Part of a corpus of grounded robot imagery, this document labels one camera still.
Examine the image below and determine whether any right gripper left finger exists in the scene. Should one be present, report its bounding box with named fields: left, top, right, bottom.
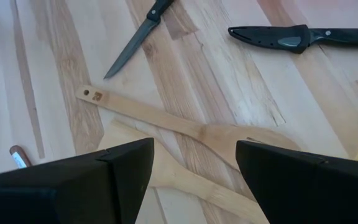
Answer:
left=0, top=138, right=155, bottom=224

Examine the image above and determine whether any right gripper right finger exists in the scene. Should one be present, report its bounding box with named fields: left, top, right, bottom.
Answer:
left=235, top=139, right=358, bottom=224

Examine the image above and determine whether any plain wooden spatula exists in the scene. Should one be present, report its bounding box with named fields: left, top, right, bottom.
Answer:
left=97, top=119, right=270, bottom=224

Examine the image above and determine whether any dark wooden spoon white label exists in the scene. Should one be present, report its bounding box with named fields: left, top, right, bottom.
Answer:
left=9, top=144, right=34, bottom=169

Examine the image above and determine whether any wooden spatula with burnt logo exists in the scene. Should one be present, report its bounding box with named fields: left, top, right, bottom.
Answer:
left=75, top=85, right=302, bottom=171

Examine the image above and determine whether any black knife with black sheath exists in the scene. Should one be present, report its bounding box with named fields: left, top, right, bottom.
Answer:
left=227, top=24, right=358, bottom=55

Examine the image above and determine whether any black-handled kitchen knife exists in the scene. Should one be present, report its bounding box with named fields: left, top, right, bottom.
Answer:
left=103, top=0, right=176, bottom=80

